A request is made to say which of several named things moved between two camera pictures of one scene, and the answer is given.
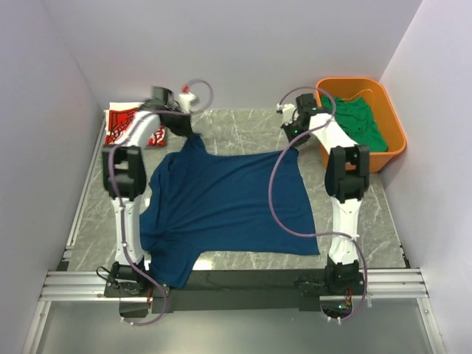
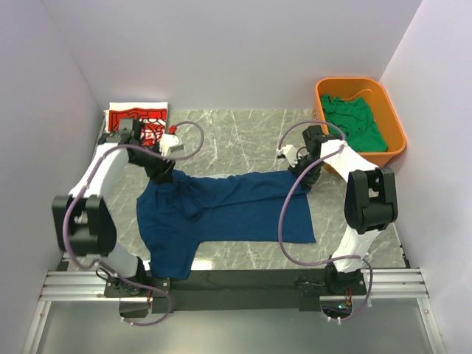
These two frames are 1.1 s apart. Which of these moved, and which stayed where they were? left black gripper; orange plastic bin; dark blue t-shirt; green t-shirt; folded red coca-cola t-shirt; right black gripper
Moved: dark blue t-shirt; right black gripper; left black gripper
Stayed: orange plastic bin; folded red coca-cola t-shirt; green t-shirt
